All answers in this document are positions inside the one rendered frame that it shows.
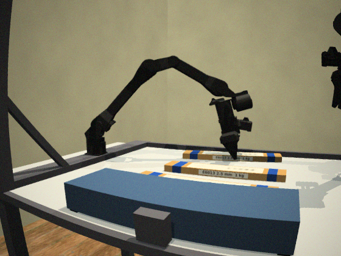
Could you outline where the orange welding electrode pack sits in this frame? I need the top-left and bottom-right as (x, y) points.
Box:
(164, 161), (287, 182)

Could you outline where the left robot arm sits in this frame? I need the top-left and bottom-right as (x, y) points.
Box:
(85, 55), (253, 156)

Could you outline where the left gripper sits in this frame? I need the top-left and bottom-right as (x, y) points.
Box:
(218, 113), (240, 160)

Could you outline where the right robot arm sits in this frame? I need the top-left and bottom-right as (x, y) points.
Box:
(322, 13), (341, 69)

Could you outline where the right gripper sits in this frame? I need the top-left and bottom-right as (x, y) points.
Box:
(331, 66), (341, 109)

